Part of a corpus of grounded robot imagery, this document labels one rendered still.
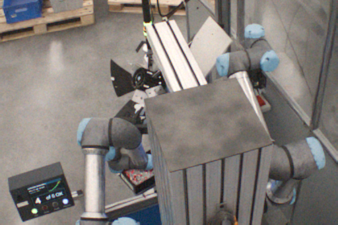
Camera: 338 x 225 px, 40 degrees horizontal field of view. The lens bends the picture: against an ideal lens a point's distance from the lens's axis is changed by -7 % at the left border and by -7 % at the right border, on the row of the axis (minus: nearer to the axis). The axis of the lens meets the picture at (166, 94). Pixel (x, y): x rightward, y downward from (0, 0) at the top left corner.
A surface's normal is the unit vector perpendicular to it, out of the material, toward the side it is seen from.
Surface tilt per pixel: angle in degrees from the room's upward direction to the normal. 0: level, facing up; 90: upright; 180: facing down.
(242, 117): 0
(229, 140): 0
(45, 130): 0
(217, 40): 50
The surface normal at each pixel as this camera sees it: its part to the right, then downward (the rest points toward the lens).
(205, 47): -0.76, -0.25
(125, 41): -0.07, -0.74
